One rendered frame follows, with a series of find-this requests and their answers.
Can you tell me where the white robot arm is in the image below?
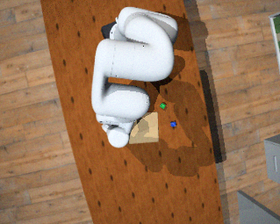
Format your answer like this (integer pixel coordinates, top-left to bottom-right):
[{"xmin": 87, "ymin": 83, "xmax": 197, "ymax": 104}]
[{"xmin": 91, "ymin": 7, "xmax": 178, "ymax": 148}]

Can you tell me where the beige flat mat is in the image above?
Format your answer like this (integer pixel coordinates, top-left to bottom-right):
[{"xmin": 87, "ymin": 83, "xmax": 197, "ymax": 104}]
[{"xmin": 129, "ymin": 112, "xmax": 159, "ymax": 144}]

